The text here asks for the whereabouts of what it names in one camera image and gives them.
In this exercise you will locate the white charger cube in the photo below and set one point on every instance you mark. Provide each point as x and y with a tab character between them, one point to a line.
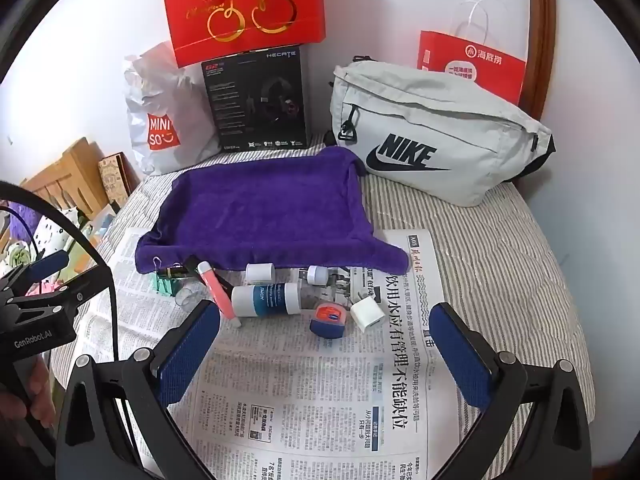
367	316

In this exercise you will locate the brown patterned box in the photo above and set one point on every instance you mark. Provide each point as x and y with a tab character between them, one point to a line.
112	180

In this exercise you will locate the white tape roll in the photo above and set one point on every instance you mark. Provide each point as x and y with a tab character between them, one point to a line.
260	272

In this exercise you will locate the purple towel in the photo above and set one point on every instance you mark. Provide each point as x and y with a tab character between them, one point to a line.
260	210

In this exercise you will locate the pink flashlight earpick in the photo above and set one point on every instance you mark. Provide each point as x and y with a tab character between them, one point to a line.
216	292

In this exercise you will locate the light wooden rack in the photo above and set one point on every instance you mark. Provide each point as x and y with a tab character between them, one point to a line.
65	175

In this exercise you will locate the brown wooden headboard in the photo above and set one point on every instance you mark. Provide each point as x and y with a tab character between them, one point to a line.
545	35

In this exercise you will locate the red gift bag gold cherries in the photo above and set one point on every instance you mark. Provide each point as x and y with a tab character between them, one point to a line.
245	5

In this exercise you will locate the black stick with yellow band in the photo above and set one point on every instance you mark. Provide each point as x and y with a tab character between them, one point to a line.
186	267

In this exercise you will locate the person's left hand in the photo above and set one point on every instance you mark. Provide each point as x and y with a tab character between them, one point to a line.
42	400

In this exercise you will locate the clear plastic cap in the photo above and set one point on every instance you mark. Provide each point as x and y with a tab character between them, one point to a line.
186	298

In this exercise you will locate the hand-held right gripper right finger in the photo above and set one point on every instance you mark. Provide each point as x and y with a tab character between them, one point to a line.
460	360

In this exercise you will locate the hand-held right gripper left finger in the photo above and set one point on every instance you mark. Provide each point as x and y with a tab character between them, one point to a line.
190	345

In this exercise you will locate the newspaper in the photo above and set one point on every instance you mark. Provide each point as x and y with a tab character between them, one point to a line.
310	385

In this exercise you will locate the grey waist bag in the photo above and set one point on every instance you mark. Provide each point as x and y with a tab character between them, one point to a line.
425	135

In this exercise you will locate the black headset box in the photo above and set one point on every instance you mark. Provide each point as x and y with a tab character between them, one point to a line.
255	100

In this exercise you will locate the striped bed sheet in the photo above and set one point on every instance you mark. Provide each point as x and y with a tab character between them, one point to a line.
500	260

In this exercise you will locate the white and blue bottle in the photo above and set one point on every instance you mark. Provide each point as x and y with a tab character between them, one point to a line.
265	300

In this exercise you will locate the small white plug adapter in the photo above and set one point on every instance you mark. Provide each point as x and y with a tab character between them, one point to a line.
317	275

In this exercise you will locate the white plastic shopping bag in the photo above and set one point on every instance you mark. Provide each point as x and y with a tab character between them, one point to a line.
160	110

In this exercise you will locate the green binder clip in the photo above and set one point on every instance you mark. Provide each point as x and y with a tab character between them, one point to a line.
167	282

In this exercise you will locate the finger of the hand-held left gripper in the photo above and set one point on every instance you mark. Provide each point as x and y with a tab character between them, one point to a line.
50	263
80	287

